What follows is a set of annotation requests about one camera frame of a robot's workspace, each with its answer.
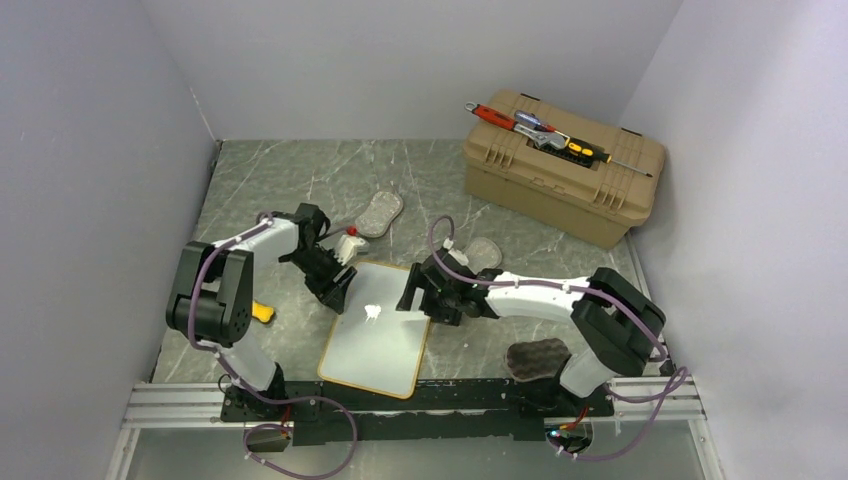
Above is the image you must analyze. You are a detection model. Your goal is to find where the dark wavy foam sponge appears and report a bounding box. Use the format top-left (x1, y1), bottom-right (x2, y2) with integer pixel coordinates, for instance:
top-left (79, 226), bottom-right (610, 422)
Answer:
top-left (504, 338), bottom-right (572, 383)

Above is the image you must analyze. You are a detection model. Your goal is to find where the yellow framed whiteboard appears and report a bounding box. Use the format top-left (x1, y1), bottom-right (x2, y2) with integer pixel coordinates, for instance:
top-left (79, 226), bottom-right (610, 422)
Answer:
top-left (317, 261), bottom-right (430, 400)

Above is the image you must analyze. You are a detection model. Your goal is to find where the tan plastic toolbox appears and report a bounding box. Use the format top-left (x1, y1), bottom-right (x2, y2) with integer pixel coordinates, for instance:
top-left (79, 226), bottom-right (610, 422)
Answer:
top-left (463, 90), bottom-right (668, 249)

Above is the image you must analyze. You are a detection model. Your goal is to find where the yellow black sponge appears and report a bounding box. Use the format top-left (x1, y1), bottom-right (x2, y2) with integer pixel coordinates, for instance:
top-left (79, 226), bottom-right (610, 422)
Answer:
top-left (252, 301), bottom-right (276, 324)

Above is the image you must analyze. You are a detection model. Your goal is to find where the blue red screwdriver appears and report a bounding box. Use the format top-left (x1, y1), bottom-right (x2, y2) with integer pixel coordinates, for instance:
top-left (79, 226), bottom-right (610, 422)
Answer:
top-left (514, 110), bottom-right (559, 133)

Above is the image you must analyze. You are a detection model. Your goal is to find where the yellow black screwdriver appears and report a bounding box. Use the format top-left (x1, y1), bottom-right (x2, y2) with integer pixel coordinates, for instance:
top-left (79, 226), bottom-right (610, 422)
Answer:
top-left (565, 137), bottom-right (654, 178)

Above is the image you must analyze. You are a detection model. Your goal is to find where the grey blue scrubbing sponge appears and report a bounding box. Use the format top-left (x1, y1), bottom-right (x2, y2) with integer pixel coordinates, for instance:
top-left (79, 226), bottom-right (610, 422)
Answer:
top-left (463, 237), bottom-right (503, 274)

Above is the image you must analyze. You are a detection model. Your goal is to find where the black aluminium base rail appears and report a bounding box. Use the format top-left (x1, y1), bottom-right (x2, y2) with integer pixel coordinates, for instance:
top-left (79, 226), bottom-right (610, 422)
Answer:
top-left (122, 377), bottom-right (706, 446)

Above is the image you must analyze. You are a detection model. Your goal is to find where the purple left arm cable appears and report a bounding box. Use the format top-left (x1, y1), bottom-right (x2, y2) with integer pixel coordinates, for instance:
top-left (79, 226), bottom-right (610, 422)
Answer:
top-left (186, 211), bottom-right (359, 480)

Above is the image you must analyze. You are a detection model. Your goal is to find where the grey silver scrubbing sponge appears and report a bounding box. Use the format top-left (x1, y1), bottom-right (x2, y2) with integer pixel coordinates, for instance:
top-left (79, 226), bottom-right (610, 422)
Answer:
top-left (354, 190), bottom-right (404, 238)

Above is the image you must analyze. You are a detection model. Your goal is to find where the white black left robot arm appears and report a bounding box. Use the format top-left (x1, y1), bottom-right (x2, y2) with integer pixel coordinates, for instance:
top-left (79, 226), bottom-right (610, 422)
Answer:
top-left (165, 203), bottom-right (357, 420)

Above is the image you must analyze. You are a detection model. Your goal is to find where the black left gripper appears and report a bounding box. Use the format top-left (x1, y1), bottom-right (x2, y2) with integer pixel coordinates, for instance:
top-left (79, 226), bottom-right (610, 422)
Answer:
top-left (286, 246), bottom-right (357, 314)

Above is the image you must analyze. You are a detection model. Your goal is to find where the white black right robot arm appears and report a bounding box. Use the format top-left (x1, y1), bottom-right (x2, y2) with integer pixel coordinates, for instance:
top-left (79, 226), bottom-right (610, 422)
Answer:
top-left (396, 249), bottom-right (667, 415)

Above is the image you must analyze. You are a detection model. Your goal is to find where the red handled adjustable wrench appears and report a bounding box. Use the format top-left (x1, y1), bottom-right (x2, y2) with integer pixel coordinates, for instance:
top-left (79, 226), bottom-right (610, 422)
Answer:
top-left (464, 102), bottom-right (569, 150)

